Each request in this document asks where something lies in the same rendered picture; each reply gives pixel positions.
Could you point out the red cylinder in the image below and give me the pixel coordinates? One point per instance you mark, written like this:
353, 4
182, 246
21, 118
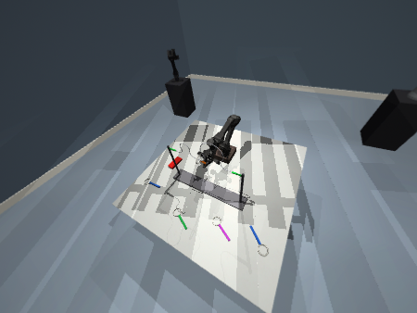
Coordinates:
177, 160

